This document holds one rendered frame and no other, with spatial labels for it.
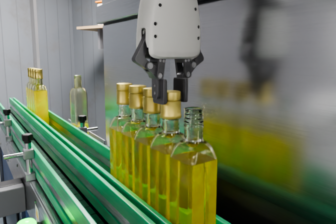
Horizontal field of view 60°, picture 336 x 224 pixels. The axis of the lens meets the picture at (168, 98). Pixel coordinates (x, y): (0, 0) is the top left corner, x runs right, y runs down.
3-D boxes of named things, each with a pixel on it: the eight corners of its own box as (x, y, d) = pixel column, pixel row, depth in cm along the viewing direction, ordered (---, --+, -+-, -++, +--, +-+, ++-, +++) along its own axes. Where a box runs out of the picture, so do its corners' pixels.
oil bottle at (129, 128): (158, 220, 61) (157, 120, 58) (134, 229, 57) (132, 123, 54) (144, 209, 65) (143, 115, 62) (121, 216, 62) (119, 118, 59)
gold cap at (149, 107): (166, 112, 53) (166, 88, 52) (149, 114, 51) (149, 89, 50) (155, 109, 56) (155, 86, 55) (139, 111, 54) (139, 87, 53)
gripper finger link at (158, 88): (156, 61, 48) (156, 102, 49) (139, 61, 46) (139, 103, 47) (167, 61, 45) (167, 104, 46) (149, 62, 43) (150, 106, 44)
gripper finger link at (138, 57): (159, 17, 46) (174, 48, 48) (121, 43, 43) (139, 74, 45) (163, 16, 45) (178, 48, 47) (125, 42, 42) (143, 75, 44)
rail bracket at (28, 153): (37, 182, 80) (33, 134, 78) (6, 188, 76) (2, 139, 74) (34, 177, 83) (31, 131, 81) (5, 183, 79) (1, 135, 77)
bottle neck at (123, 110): (134, 114, 62) (134, 92, 62) (121, 116, 61) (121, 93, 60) (128, 112, 65) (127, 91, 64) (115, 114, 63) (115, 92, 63)
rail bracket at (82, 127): (100, 150, 107) (98, 114, 105) (81, 154, 103) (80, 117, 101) (96, 147, 110) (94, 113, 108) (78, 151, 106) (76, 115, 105)
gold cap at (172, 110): (185, 117, 48) (185, 91, 47) (168, 120, 46) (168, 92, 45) (173, 114, 51) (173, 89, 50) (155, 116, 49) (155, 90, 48)
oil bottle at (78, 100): (89, 137, 124) (87, 75, 120) (76, 139, 120) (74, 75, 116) (83, 134, 128) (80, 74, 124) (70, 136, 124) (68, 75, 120)
